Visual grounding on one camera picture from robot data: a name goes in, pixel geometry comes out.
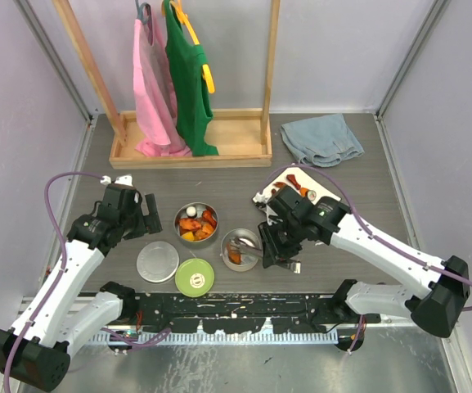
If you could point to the red food piece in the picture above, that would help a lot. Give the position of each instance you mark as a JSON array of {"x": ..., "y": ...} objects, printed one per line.
[{"x": 208, "y": 217}]

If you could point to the pink shirt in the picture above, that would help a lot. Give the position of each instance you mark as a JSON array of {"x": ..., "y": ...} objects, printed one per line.
[{"x": 154, "y": 94}]

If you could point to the green round lid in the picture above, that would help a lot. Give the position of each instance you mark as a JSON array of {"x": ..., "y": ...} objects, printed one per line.
[{"x": 194, "y": 277}]

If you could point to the white square plate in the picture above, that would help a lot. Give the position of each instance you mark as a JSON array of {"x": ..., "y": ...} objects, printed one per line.
[{"x": 313, "y": 182}]

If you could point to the green shirt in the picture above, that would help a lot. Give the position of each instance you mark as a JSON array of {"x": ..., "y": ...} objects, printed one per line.
[{"x": 194, "y": 110}]

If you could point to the white cable duct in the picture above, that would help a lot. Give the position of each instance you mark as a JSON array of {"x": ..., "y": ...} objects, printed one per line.
[{"x": 264, "y": 337}]

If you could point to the grey clothes hanger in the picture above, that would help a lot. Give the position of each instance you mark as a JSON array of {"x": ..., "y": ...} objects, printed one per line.
[{"x": 144, "y": 15}]

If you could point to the wooden clothes rack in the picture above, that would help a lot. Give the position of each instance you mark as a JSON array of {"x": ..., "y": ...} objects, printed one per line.
[{"x": 243, "y": 136}]

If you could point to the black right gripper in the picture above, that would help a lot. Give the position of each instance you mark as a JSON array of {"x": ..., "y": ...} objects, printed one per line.
[{"x": 272, "y": 250}]

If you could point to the large round steel tin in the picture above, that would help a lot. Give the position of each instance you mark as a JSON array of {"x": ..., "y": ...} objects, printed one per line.
[{"x": 204, "y": 235}]

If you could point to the yellow clothes hanger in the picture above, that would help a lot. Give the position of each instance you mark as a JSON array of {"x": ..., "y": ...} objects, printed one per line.
[{"x": 183, "y": 36}]

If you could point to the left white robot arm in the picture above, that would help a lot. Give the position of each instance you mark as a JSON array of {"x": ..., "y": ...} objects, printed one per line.
[{"x": 38, "y": 347}]

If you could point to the folded blue towel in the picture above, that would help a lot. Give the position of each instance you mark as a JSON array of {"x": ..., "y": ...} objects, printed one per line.
[{"x": 323, "y": 141}]

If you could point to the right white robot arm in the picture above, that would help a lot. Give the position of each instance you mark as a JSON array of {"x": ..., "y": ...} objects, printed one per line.
[{"x": 431, "y": 292}]

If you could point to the yellow food piece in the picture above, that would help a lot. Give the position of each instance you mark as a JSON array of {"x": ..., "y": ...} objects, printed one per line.
[{"x": 189, "y": 236}]

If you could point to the small steel bowl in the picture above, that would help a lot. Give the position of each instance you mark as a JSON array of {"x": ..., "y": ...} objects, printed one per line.
[{"x": 248, "y": 261}]

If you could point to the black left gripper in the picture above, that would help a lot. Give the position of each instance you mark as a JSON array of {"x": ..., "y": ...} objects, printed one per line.
[{"x": 146, "y": 223}]

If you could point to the food pile on plate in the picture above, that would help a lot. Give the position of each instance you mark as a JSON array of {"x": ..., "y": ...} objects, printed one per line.
[{"x": 292, "y": 181}]

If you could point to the round steel lid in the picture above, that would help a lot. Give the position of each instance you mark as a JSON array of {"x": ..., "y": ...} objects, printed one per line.
[{"x": 157, "y": 262}]

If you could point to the orange fried food piece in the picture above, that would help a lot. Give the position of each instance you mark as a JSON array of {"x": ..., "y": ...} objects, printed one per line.
[{"x": 234, "y": 254}]

